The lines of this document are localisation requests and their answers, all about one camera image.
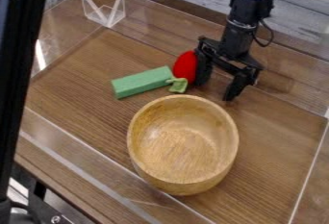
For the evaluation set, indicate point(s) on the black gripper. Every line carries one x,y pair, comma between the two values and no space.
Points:
242,66

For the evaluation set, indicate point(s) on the red plush strawberry green stem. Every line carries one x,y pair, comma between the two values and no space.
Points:
184,72

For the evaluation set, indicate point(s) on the green rectangular block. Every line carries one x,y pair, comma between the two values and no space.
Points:
142,82

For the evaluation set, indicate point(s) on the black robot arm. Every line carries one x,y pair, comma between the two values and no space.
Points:
229,52

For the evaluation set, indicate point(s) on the wooden bowl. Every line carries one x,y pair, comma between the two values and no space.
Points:
182,143

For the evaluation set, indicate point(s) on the black metal stand base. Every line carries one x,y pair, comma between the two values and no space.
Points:
24,208

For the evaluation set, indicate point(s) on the black vertical frame post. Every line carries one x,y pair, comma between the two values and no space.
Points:
20,23

